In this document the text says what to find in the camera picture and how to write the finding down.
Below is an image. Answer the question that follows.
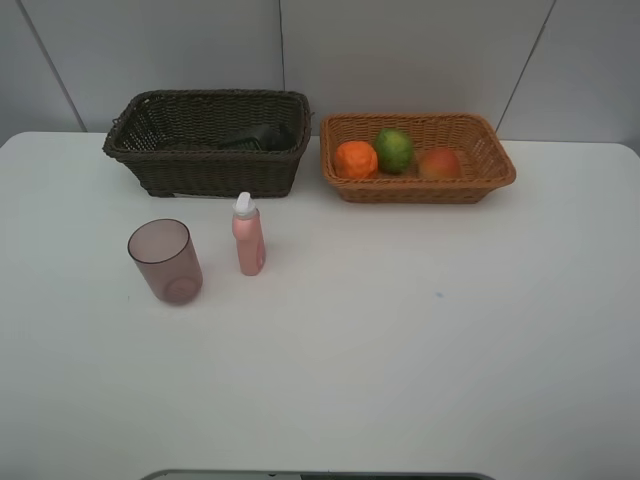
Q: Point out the dark green pump bottle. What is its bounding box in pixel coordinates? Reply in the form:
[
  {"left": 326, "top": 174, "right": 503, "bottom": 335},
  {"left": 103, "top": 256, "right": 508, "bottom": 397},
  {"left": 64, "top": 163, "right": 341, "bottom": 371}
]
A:
[{"left": 217, "top": 124, "right": 296, "bottom": 151}]

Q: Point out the orange tangerine fruit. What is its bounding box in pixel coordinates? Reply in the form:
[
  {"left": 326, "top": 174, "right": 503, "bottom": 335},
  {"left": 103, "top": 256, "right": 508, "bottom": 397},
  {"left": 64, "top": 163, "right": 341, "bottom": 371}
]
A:
[{"left": 334, "top": 141, "right": 378, "bottom": 179}]

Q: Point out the dark brown wicker basket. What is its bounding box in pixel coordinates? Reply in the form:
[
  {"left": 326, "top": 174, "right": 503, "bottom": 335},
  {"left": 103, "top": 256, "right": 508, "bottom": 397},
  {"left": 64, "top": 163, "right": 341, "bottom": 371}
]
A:
[{"left": 103, "top": 89, "right": 311, "bottom": 198}]

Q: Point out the pink bottle white cap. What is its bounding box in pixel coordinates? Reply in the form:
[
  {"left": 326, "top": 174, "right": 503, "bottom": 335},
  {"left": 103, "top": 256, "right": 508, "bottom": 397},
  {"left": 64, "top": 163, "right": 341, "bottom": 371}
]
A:
[{"left": 232, "top": 192, "right": 266, "bottom": 276}]

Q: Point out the light orange wicker basket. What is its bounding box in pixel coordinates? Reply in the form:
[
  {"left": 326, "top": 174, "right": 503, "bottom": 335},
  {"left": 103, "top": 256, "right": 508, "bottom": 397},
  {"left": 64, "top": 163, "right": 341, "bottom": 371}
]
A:
[{"left": 320, "top": 113, "right": 516, "bottom": 204}]

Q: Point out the translucent pink plastic cup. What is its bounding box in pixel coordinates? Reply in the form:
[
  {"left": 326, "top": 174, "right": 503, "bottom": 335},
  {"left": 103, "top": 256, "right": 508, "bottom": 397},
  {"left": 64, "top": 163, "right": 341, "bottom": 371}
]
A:
[{"left": 127, "top": 219, "right": 203, "bottom": 305}]

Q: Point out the green lime fruit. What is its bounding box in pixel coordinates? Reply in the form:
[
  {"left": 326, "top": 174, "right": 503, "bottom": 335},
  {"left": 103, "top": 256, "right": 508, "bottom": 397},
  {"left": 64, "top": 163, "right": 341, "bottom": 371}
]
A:
[{"left": 373, "top": 128, "right": 414, "bottom": 175}]

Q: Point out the red orange peach fruit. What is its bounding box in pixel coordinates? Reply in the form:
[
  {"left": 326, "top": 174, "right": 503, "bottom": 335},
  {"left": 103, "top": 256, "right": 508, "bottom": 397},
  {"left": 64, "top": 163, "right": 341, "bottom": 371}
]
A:
[{"left": 418, "top": 147, "right": 462, "bottom": 180}]

